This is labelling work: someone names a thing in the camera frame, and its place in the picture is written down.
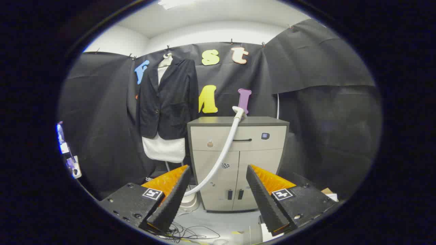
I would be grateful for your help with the white garment steamer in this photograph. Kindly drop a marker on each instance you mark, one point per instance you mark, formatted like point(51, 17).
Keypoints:
point(227, 146)

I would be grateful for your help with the white cluttered side table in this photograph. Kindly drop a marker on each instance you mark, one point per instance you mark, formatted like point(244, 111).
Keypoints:
point(69, 160)

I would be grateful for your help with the grey beige cabinet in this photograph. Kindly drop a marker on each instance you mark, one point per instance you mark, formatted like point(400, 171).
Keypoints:
point(262, 149)

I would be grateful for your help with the black backdrop cloth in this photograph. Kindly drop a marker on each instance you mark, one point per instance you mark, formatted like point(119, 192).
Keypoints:
point(306, 85)

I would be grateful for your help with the black suit jacket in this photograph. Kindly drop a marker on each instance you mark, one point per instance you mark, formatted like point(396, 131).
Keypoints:
point(170, 102)

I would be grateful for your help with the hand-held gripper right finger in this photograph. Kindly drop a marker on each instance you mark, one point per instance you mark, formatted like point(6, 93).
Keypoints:
point(265, 204)

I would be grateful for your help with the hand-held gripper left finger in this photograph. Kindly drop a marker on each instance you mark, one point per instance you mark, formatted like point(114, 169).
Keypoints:
point(170, 204)

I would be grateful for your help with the white mannequin torso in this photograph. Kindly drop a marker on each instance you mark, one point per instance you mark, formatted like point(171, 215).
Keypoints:
point(164, 149)

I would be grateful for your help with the cardboard box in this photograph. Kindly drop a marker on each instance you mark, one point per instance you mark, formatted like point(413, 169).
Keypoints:
point(328, 194)

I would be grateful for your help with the ceiling light panel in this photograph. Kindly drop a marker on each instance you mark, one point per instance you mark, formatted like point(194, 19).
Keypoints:
point(175, 3)

